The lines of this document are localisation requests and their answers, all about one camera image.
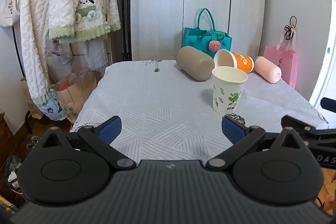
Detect white paper cup green print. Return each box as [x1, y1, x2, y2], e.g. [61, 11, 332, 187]
[211, 67, 248, 115]

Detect pink tumbler cup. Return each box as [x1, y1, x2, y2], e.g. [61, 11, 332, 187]
[254, 56, 282, 84]

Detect orange paper cup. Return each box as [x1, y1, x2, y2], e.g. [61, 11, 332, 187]
[214, 49, 254, 73]

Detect taupe tumbler cup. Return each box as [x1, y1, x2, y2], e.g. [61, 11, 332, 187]
[176, 46, 215, 81]

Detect brown paper bag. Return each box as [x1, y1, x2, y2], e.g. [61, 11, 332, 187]
[54, 68, 97, 124]

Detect grey patterned tablecloth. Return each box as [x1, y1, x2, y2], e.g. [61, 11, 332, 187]
[73, 60, 329, 162]

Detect pink paper gift bag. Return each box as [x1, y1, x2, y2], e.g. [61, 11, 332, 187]
[263, 29, 299, 90]

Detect printed plastic bag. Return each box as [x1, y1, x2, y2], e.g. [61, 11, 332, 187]
[35, 89, 66, 121]

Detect teal felt handbag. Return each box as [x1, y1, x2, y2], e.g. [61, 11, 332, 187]
[181, 8, 232, 58]

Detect black coat rack pole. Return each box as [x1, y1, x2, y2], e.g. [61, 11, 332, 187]
[8, 0, 32, 132]

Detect white canvas tote bag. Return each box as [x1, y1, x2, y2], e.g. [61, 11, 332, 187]
[1, 0, 21, 28]

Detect white long fluffy robe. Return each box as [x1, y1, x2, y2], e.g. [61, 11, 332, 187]
[20, 0, 51, 105]

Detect black hair ties on hook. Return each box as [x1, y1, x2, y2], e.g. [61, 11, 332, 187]
[283, 15, 298, 41]

